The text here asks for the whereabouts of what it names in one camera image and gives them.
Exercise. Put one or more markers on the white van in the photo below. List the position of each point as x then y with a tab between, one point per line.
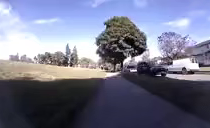
183	65

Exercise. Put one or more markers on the pale house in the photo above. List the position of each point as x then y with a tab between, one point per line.
206	51

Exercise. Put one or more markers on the vehicle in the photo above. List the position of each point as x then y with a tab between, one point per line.
130	66

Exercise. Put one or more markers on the bare purple-tinged tree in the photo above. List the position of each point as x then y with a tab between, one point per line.
173	45

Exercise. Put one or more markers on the grass verge strip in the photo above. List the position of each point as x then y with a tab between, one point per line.
179	93

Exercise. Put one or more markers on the grey concrete sidewalk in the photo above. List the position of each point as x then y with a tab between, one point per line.
123	106

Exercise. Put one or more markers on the large dark green tree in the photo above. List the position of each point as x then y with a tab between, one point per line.
121	40

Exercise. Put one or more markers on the row of distant trees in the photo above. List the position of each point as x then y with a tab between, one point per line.
59	57

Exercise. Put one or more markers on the dry grass field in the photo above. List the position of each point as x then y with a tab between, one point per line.
43	86

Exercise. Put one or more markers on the dark parked car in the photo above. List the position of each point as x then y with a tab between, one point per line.
152	68

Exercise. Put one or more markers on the grey asphalt road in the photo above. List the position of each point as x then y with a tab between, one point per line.
193	77

